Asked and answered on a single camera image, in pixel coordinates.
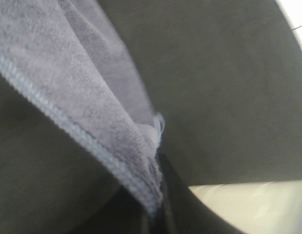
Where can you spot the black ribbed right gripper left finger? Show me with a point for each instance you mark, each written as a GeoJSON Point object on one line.
{"type": "Point", "coordinates": [121, 215]}

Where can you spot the grey microfibre towel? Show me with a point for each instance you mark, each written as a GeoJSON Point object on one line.
{"type": "Point", "coordinates": [66, 58]}

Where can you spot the white bin with grey lid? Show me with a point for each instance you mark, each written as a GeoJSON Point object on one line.
{"type": "Point", "coordinates": [256, 208]}

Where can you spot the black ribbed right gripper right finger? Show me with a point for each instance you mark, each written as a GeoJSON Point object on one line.
{"type": "Point", "coordinates": [181, 211]}

